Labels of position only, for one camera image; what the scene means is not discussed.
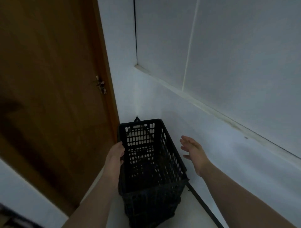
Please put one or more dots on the person's left hand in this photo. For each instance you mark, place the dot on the person's left hand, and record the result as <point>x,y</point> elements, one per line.
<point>115,157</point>

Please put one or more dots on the person's right hand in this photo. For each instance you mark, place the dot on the person's right hand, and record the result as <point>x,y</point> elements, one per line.
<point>197,155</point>

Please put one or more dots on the person's right forearm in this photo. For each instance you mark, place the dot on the person's right forearm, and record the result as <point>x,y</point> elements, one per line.
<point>235,199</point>

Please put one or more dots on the person's left forearm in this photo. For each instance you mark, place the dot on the person's left forearm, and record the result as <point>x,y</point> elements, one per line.
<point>94,206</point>

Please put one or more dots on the brown wooden door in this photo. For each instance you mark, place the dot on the brown wooden door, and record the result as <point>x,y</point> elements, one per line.
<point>51,82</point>

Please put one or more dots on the large white wall panel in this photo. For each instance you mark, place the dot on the large white wall panel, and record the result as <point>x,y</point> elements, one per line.
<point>247,58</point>

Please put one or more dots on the small white wall panel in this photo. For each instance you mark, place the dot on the small white wall panel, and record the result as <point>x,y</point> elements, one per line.
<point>162,35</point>

